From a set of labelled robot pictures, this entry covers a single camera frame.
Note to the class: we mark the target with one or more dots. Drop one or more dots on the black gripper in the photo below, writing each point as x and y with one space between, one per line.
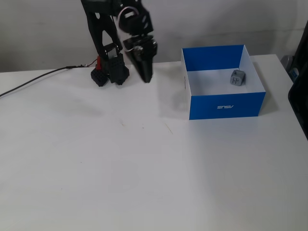
144 57

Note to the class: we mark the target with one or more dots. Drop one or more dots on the gray lettered cube block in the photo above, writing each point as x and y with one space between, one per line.
237 78

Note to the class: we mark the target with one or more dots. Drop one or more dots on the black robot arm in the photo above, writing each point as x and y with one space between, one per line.
98 26

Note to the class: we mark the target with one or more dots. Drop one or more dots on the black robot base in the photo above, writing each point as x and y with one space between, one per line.
118 69

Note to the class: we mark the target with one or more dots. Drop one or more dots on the blue white cardboard box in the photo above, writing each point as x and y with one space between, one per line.
223 108

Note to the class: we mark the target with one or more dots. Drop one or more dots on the red table clamp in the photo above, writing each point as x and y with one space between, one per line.
98 63

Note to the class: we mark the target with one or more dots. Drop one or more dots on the gray plastic object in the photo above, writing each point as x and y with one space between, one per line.
290 65

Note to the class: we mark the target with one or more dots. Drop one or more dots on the black plastic case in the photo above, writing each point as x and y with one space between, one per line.
299 96

